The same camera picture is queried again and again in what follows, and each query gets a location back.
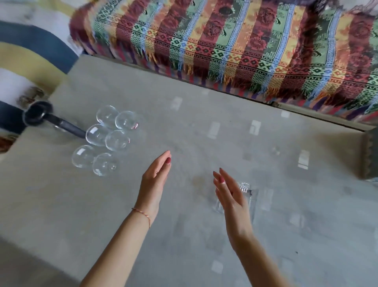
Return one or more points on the person's right hand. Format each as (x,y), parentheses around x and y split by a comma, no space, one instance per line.
(234,213)

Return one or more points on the person's left hand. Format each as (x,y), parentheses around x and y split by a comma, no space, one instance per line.
(153,183)

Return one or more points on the clear glass ashtray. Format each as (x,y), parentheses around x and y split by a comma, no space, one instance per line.
(251,198)

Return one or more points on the group of clear glasses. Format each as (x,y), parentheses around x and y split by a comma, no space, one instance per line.
(102,136)

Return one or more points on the glass kettle with black lid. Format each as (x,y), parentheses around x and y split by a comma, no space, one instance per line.
(37,113)

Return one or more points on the blue fabric organizer box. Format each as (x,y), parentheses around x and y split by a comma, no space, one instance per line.
(371,153)

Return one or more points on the person's left forearm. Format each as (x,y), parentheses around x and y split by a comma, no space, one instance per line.
(118,254)

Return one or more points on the grey table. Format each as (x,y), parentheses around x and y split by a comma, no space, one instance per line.
(295,221)

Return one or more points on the brown sofa with cream carving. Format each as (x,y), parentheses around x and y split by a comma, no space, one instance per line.
(325,116)

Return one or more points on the colourful striped woven sofa throw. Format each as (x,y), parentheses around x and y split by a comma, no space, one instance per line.
(236,44)

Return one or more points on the blue yellow white striped blanket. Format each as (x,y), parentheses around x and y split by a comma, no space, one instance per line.
(29,38)

